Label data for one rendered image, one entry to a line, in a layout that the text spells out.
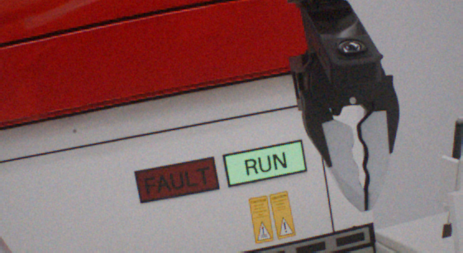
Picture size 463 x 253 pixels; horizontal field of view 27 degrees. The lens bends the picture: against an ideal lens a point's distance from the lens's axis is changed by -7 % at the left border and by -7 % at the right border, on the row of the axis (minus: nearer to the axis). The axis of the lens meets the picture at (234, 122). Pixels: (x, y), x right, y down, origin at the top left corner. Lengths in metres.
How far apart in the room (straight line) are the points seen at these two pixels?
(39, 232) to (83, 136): 0.16
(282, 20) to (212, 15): 0.10
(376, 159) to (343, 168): 0.03
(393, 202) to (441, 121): 0.30
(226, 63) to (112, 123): 0.19
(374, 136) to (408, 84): 2.19
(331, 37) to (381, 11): 2.24
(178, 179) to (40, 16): 0.31
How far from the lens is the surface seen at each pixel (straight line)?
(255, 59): 1.45
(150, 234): 1.50
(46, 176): 1.49
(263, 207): 1.51
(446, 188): 1.24
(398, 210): 3.13
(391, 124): 0.93
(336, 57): 0.84
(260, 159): 1.50
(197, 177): 1.49
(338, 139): 0.92
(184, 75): 1.44
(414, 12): 3.13
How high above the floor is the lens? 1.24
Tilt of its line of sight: 3 degrees down
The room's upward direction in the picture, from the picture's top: 10 degrees counter-clockwise
